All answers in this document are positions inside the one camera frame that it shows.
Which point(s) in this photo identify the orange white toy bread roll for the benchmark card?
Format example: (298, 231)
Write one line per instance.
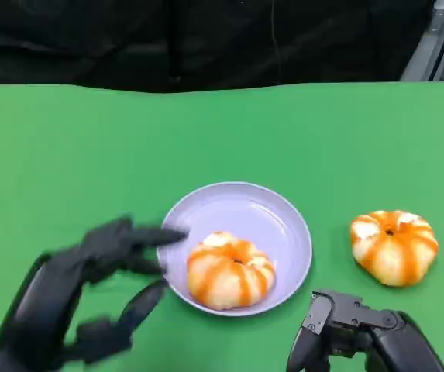
(229, 279)
(394, 250)

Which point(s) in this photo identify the black backdrop cloth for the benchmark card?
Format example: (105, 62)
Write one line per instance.
(128, 38)

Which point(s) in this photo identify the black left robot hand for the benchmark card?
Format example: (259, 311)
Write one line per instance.
(43, 310)

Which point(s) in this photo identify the green table cloth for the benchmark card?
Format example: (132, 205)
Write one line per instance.
(221, 135)

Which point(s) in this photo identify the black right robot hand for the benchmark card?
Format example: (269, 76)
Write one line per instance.
(396, 345)

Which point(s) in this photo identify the aluminium frame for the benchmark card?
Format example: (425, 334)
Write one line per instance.
(431, 50)

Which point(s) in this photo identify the lilac plate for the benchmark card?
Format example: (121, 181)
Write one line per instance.
(245, 209)

